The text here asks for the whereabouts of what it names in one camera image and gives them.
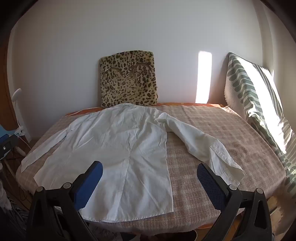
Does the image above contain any light blue folder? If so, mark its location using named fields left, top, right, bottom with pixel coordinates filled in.
left=0, top=125, right=14, bottom=138

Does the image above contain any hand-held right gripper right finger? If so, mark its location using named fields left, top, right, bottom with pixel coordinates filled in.
left=196, top=162, right=273, bottom=241

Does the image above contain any brown wooden door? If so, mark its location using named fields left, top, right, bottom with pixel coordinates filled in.
left=0, top=39, right=19, bottom=130

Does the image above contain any orange floral bedsheet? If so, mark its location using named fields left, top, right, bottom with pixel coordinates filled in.
left=65, top=102, right=225, bottom=116

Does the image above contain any pink plaid blanket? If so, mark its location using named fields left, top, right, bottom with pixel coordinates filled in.
left=15, top=104, right=287, bottom=237

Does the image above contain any green and white patterned pillow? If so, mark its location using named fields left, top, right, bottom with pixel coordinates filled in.
left=224, top=52, right=296, bottom=202

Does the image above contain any white clip lamp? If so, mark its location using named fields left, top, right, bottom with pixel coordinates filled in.
left=11, top=88, right=26, bottom=137

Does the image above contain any leopard print cushion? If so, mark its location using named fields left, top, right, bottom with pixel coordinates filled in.
left=99, top=50, right=159, bottom=108

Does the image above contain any white long-sleeved shirt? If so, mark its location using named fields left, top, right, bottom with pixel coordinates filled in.
left=21, top=103, right=245, bottom=223

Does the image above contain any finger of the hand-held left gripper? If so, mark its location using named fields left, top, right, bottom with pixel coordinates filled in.
left=0, top=135, right=18, bottom=160

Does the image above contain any white power cable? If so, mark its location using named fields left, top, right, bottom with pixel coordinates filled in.
left=17, top=136, right=31, bottom=158

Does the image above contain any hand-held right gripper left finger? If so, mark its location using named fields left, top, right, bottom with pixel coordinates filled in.
left=25, top=161, right=103, bottom=241

